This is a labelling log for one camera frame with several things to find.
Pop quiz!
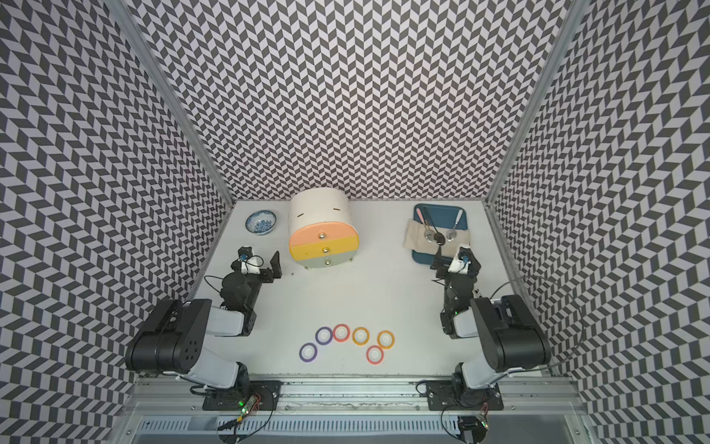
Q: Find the beige cloth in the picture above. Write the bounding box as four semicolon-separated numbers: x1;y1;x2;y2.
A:
404;219;471;258

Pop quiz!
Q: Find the grey handled spoon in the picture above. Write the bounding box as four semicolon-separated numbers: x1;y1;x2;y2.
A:
447;209;463;242

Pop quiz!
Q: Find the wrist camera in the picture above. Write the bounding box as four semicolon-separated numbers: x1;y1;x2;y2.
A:
237;246;264;275
447;245;475;275

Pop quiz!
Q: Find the grey bottom drawer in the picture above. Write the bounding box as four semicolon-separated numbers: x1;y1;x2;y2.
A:
297;251;357;269

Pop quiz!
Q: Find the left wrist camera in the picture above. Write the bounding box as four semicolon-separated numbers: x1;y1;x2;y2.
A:
237;246;264;275

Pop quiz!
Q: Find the orange top drawer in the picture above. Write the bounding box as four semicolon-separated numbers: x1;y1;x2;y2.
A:
288;222;358;247

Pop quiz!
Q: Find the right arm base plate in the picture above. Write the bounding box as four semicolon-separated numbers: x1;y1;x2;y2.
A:
423;380;504;412

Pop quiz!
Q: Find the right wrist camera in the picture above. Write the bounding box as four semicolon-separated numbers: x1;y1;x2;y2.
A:
447;245;475;275

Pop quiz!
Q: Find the teal tray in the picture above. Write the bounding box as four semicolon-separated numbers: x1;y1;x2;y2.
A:
411;203;471;268

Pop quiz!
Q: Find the yellow drawer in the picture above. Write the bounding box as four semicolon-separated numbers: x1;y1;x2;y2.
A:
290;235;360;261

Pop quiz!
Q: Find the red tape roll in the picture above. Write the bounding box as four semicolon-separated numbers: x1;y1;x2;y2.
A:
333;324;351;343
366;345;384;366

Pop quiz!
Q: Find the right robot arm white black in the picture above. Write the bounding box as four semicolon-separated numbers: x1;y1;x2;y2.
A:
431;245;552;395

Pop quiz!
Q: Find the purple tape roll right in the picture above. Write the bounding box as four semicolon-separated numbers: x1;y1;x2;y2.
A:
315;327;334;346

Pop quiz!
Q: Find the aluminium front rail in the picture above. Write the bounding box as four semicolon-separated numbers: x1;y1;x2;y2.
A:
120;375;587;417

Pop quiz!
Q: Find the orange tape roll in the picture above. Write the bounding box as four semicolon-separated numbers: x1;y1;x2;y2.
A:
351;327;370;346
376;330;395;350

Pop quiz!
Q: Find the blue white ceramic bowl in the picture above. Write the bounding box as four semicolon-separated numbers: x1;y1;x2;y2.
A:
245;210;277;236

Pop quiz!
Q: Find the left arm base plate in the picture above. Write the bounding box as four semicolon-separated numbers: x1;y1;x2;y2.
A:
203;380;283;412

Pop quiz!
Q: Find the purple tape roll left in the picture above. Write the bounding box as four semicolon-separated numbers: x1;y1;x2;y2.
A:
299;342;318;363

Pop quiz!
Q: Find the white round drawer cabinet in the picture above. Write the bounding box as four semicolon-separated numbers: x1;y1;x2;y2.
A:
290;188;355;235

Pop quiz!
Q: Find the purple tape roll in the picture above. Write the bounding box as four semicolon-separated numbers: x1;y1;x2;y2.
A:
299;342;318;363
315;327;334;346

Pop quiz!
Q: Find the pink handled spoon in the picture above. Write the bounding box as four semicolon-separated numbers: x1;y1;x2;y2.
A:
415;207;435;242

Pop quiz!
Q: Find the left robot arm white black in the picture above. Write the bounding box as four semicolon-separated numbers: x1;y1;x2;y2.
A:
125;247;282;398

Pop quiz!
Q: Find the black spoon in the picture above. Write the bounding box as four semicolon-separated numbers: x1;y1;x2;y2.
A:
421;207;447;246

